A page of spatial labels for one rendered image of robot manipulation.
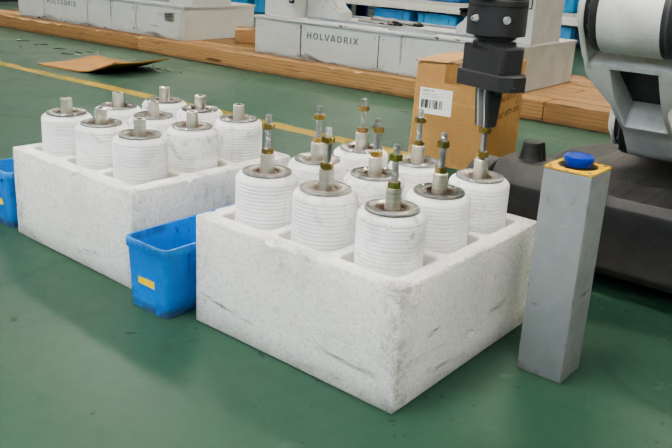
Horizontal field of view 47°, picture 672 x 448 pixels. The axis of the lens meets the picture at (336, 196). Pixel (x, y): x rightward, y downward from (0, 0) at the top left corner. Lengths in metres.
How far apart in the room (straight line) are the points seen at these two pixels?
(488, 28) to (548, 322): 0.43
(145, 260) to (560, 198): 0.65
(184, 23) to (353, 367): 3.46
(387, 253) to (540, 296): 0.25
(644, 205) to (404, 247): 0.56
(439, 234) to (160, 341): 0.45
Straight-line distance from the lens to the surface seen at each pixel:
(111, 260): 1.43
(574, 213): 1.10
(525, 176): 1.52
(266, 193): 1.16
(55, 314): 1.34
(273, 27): 3.91
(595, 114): 3.03
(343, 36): 3.64
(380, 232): 1.02
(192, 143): 1.45
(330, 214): 1.08
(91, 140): 1.48
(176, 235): 1.38
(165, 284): 1.27
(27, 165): 1.62
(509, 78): 1.17
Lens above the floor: 0.58
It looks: 17 degrees down
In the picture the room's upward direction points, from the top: 3 degrees clockwise
